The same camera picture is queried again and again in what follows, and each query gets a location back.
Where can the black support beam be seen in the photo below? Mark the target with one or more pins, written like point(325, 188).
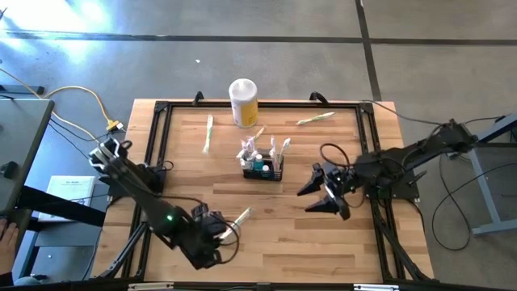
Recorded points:
point(60, 207)

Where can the black aluminium table frame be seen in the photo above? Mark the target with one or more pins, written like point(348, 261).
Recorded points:
point(282, 104)

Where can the silver aluminium extrusion post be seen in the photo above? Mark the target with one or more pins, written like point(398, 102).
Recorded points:
point(375, 288)
point(149, 286)

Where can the white booklet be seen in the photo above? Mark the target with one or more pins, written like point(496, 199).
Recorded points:
point(68, 186)

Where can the purple toothbrush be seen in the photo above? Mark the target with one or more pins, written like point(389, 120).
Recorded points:
point(285, 146)
point(252, 143)

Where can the person's hand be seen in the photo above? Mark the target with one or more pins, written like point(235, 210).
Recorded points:
point(7, 244)

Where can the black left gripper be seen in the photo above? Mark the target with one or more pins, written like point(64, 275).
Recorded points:
point(210, 224)

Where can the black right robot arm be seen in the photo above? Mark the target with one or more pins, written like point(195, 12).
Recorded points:
point(404, 154)

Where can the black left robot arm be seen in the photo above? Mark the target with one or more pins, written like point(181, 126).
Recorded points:
point(141, 194)

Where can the person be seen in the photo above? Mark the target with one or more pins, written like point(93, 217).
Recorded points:
point(5, 279)

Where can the black floor bar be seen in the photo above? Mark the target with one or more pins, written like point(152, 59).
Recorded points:
point(24, 89)

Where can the yellow wipes canister white lid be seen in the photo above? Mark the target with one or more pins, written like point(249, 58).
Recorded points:
point(243, 109)

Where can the grey side table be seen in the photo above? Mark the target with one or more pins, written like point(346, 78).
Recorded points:
point(20, 133)

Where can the blue-grey metal stand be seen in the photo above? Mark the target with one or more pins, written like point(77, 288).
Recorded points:
point(484, 190)

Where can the small black device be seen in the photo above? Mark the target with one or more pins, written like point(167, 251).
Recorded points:
point(8, 169)

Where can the blue toothbrush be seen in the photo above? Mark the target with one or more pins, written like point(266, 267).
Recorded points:
point(273, 147)

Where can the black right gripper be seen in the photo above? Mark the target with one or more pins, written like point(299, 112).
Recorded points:
point(341, 182)

